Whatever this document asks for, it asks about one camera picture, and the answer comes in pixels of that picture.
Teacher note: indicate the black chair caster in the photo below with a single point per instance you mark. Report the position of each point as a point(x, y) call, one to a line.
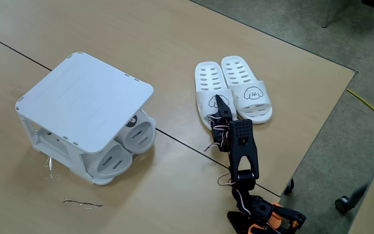
point(343, 204)

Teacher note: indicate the white dog slipper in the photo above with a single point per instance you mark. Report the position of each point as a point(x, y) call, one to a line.
point(248, 97)
point(208, 81)

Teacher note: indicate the black table caster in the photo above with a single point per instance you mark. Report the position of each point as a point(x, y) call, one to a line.
point(289, 187)

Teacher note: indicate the metal chair leg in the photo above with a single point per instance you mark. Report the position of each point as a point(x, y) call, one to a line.
point(327, 13)

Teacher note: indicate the white two-tier shoe rack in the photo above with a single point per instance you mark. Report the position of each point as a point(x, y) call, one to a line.
point(86, 97)

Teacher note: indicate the grey bear slipper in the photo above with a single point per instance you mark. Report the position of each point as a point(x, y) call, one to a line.
point(138, 136)
point(109, 161)

